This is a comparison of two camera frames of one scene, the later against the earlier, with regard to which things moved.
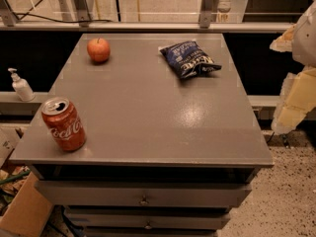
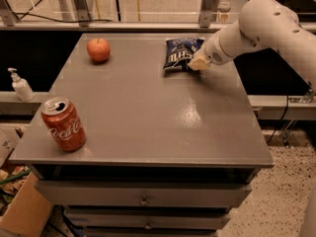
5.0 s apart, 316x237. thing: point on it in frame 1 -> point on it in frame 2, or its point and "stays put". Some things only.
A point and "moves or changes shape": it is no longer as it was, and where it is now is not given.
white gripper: (306, 39) -> (212, 51)
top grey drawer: (139, 194) stays put
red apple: (99, 49) stays put
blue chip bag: (188, 59) moves or changes shape
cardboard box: (29, 213) stays put
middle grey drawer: (148, 219) stays put
